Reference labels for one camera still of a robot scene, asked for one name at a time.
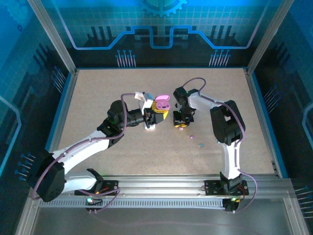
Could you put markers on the black controller board with LED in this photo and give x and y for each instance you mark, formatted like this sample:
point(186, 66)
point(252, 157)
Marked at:
point(231, 205)
point(94, 202)

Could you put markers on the white earbud charging case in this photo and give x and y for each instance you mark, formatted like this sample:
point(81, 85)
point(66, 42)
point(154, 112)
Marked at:
point(150, 127)

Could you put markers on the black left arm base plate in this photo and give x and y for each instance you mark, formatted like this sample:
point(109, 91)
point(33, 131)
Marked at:
point(110, 187)

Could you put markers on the grey metal front panel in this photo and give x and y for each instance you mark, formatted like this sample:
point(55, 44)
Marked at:
point(159, 220)

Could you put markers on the aluminium front rail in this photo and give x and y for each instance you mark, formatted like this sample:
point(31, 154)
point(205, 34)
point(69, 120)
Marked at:
point(159, 183)

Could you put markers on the aluminium frame post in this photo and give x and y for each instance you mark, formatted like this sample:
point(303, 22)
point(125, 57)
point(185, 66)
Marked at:
point(52, 36)
point(269, 36)

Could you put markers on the aluminium table side rail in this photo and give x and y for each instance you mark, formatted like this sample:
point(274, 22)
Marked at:
point(254, 98)
point(60, 117)

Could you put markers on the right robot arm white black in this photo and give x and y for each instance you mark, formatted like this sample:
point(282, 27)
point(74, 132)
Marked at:
point(230, 156)

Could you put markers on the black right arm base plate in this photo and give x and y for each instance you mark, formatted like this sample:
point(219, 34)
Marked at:
point(212, 187)

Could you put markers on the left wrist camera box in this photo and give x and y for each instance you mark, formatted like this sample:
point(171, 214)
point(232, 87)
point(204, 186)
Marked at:
point(146, 101)

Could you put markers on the pink earbud charging case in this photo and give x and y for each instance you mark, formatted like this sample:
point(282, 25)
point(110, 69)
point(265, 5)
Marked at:
point(163, 98)

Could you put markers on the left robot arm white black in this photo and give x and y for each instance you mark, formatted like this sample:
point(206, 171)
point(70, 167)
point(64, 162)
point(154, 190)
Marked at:
point(93, 142)

